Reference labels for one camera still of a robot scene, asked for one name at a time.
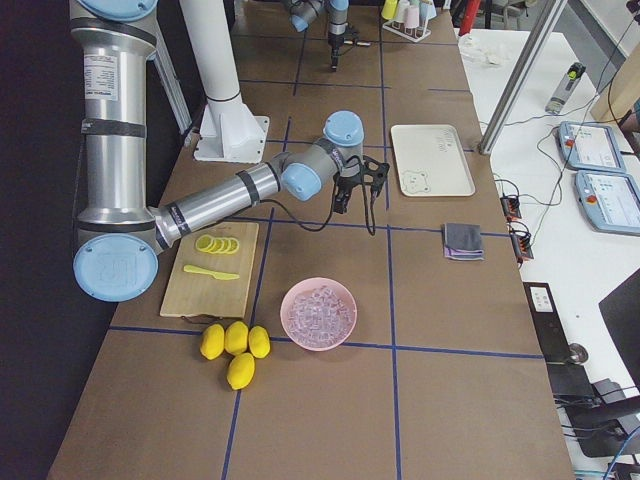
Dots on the orange black connector box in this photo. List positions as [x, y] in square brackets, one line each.
[511, 207]

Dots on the yellow upturned cup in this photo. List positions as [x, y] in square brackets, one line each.
[389, 9]

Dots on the upper teach pendant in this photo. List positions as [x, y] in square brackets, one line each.
[590, 147]

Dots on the crumpled white paper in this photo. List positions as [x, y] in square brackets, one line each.
[475, 50]

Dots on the white pedestal column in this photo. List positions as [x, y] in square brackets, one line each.
[229, 131]

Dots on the clear water bottle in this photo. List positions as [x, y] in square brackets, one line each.
[565, 88]

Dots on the yellow lemon middle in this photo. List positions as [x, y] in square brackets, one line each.
[236, 338]

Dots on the teach pendant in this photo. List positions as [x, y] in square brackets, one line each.
[590, 147]
[609, 200]

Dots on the pink bowl of ice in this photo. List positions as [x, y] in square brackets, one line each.
[318, 314]

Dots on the wooden cutting board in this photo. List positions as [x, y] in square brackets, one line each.
[194, 294]

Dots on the aluminium frame post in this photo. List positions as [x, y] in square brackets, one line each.
[531, 51]

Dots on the yellow lemon far left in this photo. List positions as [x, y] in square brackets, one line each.
[212, 342]

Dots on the cream bear tray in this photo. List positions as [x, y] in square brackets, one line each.
[430, 161]

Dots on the lower teach pendant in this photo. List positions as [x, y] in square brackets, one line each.
[609, 200]

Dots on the yellow lemon right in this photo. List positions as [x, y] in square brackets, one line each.
[259, 342]

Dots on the lemon slices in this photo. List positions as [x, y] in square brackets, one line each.
[217, 245]

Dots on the white cup rack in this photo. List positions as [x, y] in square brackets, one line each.
[413, 35]

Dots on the pink upturned cup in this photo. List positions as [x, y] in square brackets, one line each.
[412, 17]

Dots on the white upturned cup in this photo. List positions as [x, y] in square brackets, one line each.
[401, 11]

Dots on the yellow lemon front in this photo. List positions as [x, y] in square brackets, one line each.
[241, 371]

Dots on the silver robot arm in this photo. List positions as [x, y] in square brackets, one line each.
[119, 236]
[302, 13]

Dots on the yellow lemon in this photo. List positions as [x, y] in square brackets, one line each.
[241, 371]
[236, 338]
[259, 342]
[212, 342]

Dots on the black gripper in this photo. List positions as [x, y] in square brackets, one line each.
[334, 41]
[346, 182]

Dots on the yellow plastic knife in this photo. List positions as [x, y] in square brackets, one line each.
[218, 275]

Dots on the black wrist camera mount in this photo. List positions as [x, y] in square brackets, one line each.
[373, 174]

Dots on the grey folded cloth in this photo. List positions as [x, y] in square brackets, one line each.
[462, 242]

